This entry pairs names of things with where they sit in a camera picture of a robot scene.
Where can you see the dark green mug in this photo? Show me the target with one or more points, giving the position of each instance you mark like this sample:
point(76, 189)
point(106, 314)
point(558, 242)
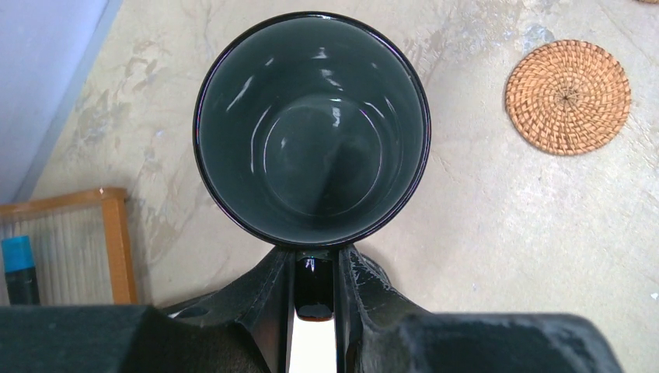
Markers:
point(311, 132)

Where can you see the woven rattan round coaster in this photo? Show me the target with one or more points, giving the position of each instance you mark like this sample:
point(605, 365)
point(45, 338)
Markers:
point(568, 97)

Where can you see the wooden tiered shelf rack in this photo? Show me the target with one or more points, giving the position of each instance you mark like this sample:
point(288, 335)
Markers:
point(81, 247)

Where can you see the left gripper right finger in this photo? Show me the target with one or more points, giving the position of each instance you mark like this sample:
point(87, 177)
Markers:
point(380, 330)

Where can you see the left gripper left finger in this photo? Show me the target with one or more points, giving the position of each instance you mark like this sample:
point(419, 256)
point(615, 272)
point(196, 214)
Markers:
point(244, 327)

